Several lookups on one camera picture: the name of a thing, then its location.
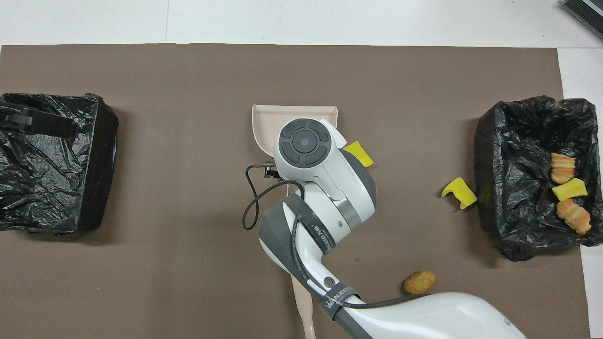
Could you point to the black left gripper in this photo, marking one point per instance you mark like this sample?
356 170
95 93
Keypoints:
14 120

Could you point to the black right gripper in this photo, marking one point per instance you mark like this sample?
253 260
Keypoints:
272 172

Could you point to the yellow sponge with green backing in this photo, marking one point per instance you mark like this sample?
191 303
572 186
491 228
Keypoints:
360 154

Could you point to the round brown bread roll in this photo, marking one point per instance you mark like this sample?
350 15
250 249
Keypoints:
419 281

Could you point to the notched yellow sponge piece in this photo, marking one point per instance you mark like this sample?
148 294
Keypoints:
459 193

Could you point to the golden croissant toy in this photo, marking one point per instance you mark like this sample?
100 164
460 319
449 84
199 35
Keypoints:
563 167

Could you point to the pale flaky pastry piece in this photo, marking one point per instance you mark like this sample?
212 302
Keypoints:
574 215

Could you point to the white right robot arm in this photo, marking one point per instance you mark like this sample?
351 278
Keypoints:
325 188

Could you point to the boxy black bag bin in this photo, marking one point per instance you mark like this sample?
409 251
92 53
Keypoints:
56 188

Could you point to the crumpled black bag bin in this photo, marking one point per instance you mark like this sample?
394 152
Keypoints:
518 188

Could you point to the brown table mat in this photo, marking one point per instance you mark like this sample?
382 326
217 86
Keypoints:
301 66

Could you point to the black striped device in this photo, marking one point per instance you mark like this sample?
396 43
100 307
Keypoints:
589 12

